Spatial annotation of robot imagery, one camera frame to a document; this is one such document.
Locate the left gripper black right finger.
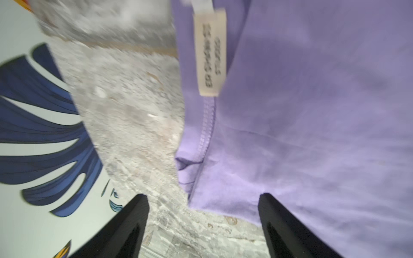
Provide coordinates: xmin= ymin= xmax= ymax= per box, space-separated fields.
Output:
xmin=258 ymin=193 xmax=341 ymax=258

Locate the purple t-shirt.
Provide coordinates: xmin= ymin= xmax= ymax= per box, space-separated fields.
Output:
xmin=171 ymin=1 xmax=413 ymax=258

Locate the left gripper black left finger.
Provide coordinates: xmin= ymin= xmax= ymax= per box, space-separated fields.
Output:
xmin=71 ymin=194 xmax=149 ymax=258

